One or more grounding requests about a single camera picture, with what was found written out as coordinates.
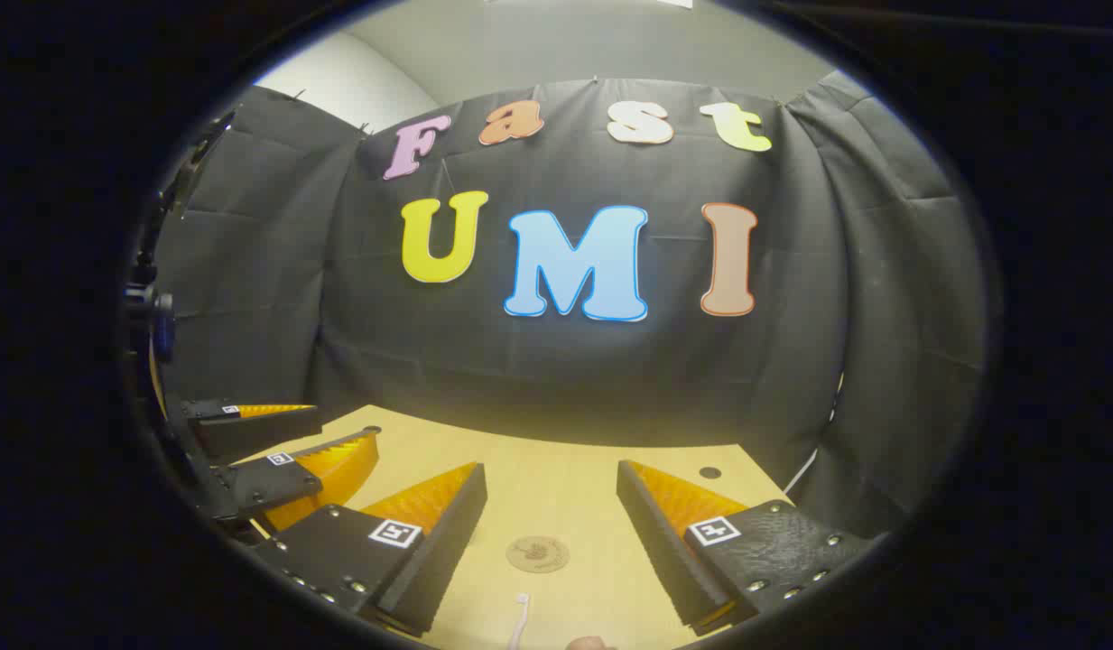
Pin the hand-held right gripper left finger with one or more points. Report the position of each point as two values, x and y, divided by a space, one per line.
439 560

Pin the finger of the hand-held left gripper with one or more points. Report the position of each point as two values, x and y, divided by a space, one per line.
258 433
267 487

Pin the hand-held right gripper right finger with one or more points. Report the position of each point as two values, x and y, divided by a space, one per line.
664 551

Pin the round cork coaster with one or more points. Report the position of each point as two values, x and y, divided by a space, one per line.
538 554

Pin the white pink toothbrush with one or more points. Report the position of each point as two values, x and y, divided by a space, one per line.
520 623

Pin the wooden desktop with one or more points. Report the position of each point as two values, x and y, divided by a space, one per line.
556 487

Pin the black backdrop cloth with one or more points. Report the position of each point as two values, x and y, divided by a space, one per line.
610 379

